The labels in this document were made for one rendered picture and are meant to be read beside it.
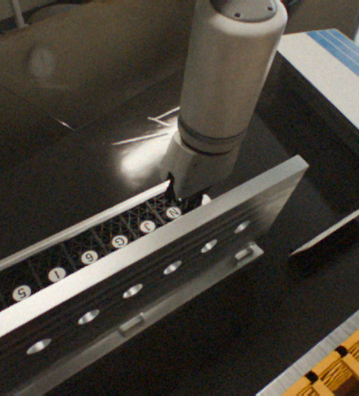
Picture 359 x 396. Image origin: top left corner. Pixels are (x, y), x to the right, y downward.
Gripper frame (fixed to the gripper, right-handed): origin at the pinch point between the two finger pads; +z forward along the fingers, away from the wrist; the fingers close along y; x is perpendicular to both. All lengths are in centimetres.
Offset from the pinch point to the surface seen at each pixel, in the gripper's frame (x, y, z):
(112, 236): -1.5, 13.4, 2.2
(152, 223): -0.1, 7.2, 1.5
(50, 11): -155, -36, 64
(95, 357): 12.8, 23.6, 0.1
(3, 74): -63, 10, 18
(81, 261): 0.1, 19.2, 1.4
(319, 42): -20, -50, 0
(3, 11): -296, -46, 144
